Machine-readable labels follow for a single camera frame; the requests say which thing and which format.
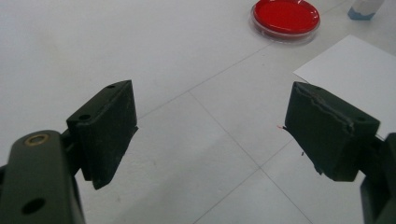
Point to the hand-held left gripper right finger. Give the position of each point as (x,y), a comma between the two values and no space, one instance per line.
(327,137)

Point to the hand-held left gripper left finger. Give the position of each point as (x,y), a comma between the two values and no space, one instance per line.
(106,133)

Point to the round red ink pad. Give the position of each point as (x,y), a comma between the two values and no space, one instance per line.
(285,17)

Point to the white and blue stamp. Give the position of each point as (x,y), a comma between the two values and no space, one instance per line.
(362,12)

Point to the white paper sheet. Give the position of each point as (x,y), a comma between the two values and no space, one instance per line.
(358,68)

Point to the white table cover board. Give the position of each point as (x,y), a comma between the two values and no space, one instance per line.
(186,46)

